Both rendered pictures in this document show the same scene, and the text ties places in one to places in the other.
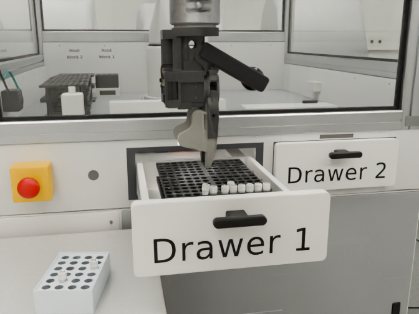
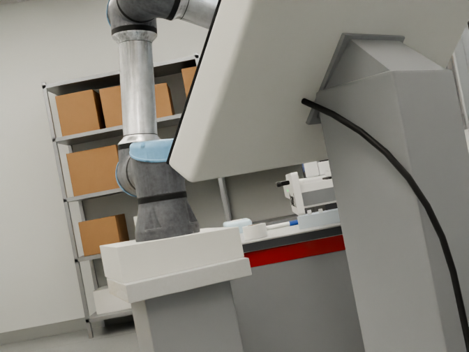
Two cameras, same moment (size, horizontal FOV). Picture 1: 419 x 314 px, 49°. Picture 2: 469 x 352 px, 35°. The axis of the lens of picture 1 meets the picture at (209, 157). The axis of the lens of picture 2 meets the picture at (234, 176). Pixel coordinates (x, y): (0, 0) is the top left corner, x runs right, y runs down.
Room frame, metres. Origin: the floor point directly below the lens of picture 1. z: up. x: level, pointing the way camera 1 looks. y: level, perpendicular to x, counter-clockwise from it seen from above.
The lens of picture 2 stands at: (0.89, -2.04, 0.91)
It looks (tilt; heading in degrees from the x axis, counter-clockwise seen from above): 1 degrees up; 102
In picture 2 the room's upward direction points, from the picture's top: 11 degrees counter-clockwise
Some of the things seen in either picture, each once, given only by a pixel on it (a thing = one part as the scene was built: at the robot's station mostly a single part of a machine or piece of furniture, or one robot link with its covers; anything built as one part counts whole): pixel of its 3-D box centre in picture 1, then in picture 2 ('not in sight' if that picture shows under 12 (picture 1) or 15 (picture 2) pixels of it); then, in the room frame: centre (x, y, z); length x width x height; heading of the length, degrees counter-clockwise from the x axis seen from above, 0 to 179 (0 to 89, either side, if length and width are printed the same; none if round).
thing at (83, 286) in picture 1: (75, 280); (319, 218); (0.65, 0.21, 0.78); 0.12 x 0.08 x 0.04; 0
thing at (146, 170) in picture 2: not in sight; (156, 166); (0.36, -0.37, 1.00); 0.13 x 0.12 x 0.14; 124
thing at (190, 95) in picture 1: (190, 68); not in sight; (0.71, 0.03, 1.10); 0.09 x 0.08 x 0.12; 101
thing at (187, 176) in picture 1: (207, 192); not in sight; (0.82, 0.00, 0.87); 0.22 x 0.18 x 0.06; 11
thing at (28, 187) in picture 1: (28, 187); not in sight; (0.83, 0.34, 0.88); 0.04 x 0.03 x 0.04; 101
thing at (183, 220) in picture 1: (232, 232); (294, 193); (0.63, -0.03, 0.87); 0.29 x 0.02 x 0.11; 101
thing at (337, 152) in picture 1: (343, 153); not in sight; (0.97, -0.29, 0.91); 0.07 x 0.04 x 0.01; 101
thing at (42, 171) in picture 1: (32, 182); not in sight; (0.86, 0.35, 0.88); 0.07 x 0.05 x 0.07; 101
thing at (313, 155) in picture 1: (336, 164); not in sight; (1.00, -0.28, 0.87); 0.29 x 0.02 x 0.11; 101
